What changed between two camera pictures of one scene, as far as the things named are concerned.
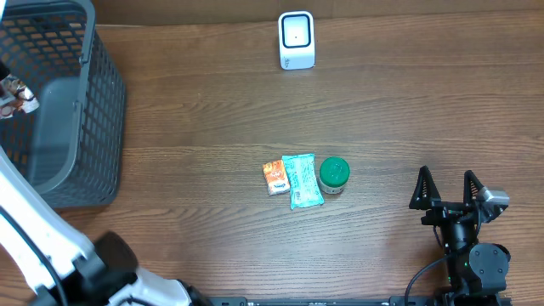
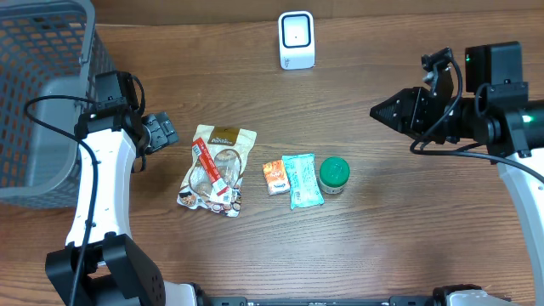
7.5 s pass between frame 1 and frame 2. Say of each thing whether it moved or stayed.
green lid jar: stayed
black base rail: stayed
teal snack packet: stayed
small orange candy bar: stayed
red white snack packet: moved
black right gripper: moved
